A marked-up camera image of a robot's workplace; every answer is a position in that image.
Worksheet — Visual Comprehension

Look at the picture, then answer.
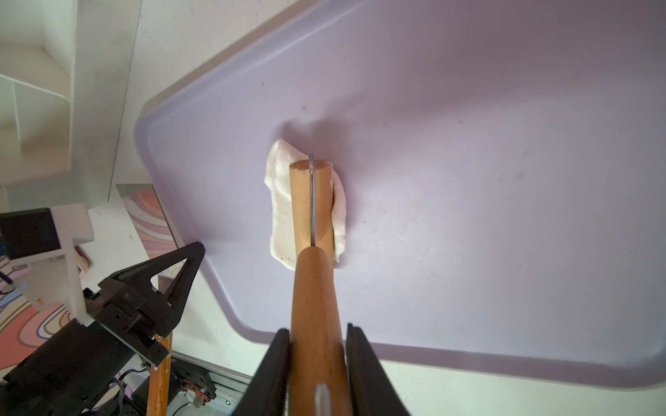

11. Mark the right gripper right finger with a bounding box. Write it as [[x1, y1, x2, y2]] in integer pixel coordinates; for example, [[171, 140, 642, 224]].
[[345, 323, 409, 416]]

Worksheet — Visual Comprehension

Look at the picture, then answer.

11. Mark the wooden dough roller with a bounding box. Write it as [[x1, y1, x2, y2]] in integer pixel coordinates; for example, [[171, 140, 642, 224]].
[[288, 156, 352, 415]]

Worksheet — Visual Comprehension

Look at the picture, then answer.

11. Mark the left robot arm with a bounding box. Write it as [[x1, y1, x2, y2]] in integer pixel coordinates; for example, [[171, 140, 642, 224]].
[[1, 242, 206, 415]]

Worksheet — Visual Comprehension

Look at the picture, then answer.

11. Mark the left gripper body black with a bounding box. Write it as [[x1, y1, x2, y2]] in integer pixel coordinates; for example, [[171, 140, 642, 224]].
[[83, 288, 172, 366]]

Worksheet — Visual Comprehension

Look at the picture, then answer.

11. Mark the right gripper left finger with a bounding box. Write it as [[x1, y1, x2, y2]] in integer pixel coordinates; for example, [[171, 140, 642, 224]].
[[232, 329, 291, 416]]

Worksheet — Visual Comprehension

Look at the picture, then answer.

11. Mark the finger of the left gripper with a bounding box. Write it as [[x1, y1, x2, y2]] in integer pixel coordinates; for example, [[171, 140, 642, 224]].
[[99, 242, 206, 322]]

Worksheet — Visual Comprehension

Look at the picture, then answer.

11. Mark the purple cutting board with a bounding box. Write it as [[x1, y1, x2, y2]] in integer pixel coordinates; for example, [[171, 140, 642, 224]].
[[135, 1, 665, 388]]

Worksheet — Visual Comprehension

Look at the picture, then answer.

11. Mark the white dough piece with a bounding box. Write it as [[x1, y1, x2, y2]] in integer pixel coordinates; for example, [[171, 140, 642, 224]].
[[264, 140, 347, 270]]

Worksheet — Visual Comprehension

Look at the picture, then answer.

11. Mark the white board rack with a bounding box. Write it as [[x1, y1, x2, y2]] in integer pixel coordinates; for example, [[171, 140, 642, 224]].
[[1, 1, 76, 187]]

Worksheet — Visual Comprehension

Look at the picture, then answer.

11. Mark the metal scraper wooden handle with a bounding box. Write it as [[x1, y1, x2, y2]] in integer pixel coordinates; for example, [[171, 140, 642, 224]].
[[115, 183, 188, 416]]

